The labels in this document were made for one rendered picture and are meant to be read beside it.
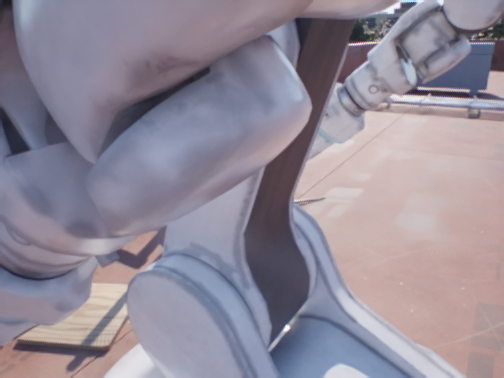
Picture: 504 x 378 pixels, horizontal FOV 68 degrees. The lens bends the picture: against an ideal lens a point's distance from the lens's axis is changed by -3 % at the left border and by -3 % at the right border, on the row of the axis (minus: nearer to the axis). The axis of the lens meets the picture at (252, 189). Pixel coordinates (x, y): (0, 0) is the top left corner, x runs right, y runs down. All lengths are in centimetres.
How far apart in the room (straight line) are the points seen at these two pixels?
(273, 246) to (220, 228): 8
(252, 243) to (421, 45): 31
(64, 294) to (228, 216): 18
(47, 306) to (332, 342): 36
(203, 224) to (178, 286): 6
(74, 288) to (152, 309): 20
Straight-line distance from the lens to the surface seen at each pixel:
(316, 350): 50
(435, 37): 52
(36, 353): 137
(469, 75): 626
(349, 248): 168
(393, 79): 53
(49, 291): 22
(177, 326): 40
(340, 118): 56
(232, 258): 38
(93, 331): 134
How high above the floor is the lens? 84
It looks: 21 degrees down
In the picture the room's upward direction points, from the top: 2 degrees counter-clockwise
